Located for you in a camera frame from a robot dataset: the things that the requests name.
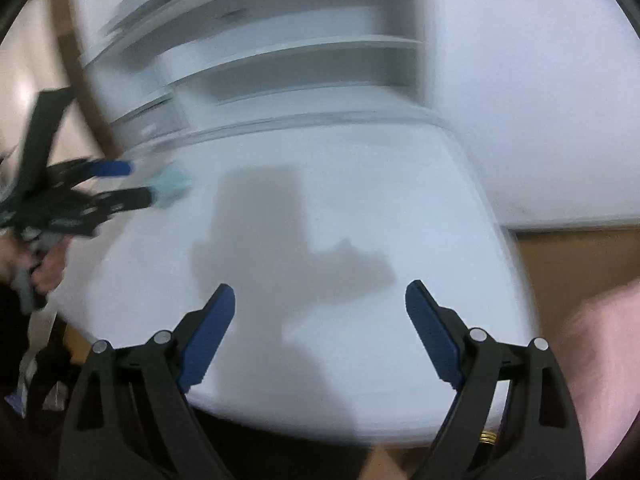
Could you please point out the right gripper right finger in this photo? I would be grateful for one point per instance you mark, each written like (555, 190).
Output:
(442, 332)

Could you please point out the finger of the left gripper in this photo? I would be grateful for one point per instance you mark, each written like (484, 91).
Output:
(104, 168)
(126, 199)

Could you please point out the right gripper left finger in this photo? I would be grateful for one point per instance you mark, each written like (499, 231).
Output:
(199, 335)

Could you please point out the blue white plastic wrapper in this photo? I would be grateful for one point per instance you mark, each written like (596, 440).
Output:
(171, 183)

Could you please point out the person's left hand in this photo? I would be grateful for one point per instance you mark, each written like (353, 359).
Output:
(47, 275)

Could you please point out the grey drawer with knob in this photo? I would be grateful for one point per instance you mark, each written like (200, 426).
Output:
(152, 120)

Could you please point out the white grey shelf unit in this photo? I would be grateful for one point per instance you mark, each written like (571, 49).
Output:
(241, 65)

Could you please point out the pink bed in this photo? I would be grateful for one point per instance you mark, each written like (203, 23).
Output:
(598, 351)

